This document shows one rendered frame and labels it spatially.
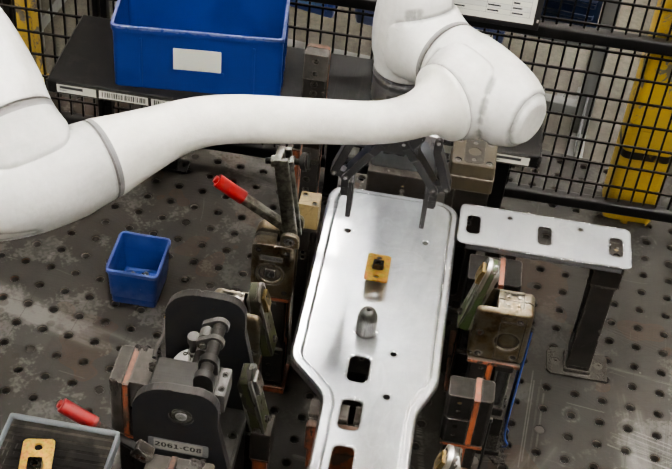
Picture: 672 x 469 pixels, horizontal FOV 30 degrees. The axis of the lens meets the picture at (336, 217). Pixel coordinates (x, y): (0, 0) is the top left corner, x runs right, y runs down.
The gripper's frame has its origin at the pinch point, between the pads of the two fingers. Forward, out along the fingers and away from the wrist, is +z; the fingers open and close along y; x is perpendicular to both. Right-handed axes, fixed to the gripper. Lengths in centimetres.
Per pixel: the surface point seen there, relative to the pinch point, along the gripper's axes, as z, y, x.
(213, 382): -2.9, -17.3, -41.8
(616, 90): 113, 64, 206
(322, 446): 14.0, -3.1, -35.7
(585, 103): 96, 50, 171
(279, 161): -7.2, -16.6, -1.8
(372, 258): 13.3, -1.2, 2.4
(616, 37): -1, 35, 55
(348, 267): 14.2, -4.7, 0.4
